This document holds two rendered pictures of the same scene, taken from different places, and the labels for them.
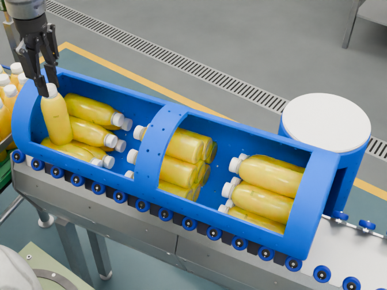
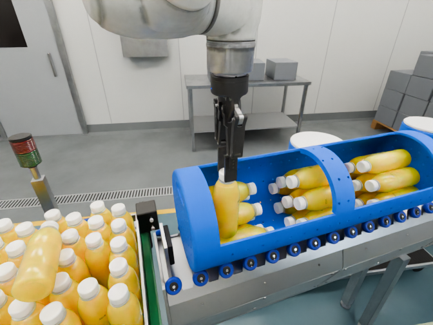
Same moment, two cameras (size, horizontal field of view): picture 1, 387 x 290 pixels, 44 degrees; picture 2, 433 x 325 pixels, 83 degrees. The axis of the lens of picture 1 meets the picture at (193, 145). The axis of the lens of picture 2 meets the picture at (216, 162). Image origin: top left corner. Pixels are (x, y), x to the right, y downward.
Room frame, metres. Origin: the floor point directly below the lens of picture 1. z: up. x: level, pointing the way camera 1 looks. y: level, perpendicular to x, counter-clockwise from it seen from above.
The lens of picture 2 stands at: (0.67, 0.75, 1.58)
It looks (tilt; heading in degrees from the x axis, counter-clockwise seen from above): 30 degrees down; 316
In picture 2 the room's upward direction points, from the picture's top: straight up
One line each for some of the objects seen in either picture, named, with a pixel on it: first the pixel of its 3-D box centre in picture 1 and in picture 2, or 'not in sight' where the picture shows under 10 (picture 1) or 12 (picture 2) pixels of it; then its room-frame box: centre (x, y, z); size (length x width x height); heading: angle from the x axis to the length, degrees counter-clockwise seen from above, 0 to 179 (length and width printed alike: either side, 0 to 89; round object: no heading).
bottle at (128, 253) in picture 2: (3, 124); (125, 267); (1.16, 0.63, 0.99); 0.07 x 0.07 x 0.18
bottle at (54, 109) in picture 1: (56, 115); (225, 205); (1.01, 0.39, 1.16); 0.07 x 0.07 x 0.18
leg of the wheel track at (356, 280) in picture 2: not in sight; (359, 273); (0.75, -0.47, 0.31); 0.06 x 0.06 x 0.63; 65
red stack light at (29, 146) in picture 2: not in sight; (23, 144); (1.62, 0.70, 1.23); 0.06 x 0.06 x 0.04
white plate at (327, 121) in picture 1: (326, 121); (317, 142); (1.13, -0.42, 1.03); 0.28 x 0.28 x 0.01
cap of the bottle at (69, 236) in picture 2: not in sight; (69, 235); (1.27, 0.71, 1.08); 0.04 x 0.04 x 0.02
